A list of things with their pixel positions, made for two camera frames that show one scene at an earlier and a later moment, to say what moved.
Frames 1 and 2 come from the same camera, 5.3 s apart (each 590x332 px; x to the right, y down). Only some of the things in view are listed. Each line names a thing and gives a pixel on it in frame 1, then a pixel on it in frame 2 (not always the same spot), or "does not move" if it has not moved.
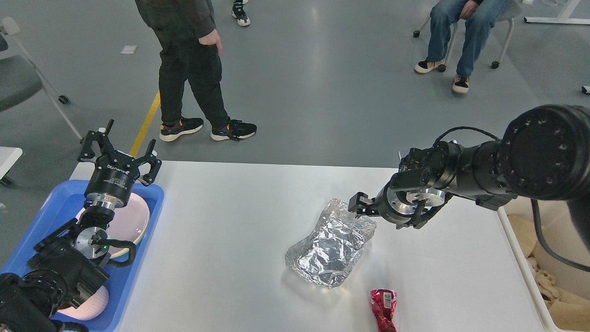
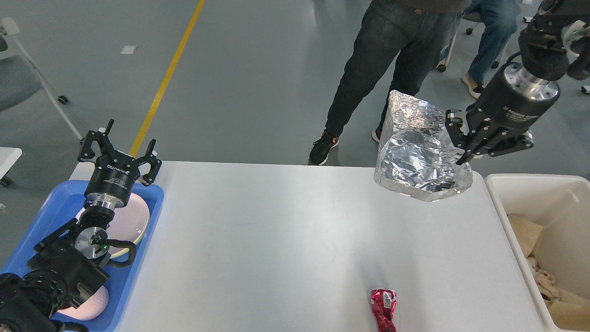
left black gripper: [114, 173] does not move
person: [190, 49] → [419, 29]
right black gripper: [410, 207] → [512, 102]
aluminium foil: [325, 257] → [416, 158]
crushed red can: [383, 302] does not move
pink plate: [130, 223] does not move
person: [480, 16] → [500, 19]
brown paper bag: [526, 232] does not move
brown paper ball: [545, 280] does not move
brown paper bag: [569, 311] does not move
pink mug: [91, 308] does not move
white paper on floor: [128, 49] does not move
